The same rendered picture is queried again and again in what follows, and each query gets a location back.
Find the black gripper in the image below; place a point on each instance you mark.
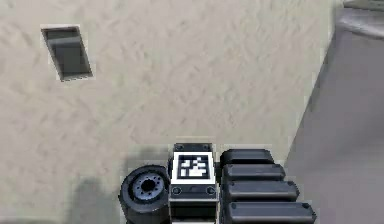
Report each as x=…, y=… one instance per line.
x=145, y=195

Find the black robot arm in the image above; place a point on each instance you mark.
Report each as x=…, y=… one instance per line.
x=256, y=193

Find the dark grey wall vent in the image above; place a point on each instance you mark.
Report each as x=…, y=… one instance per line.
x=68, y=55

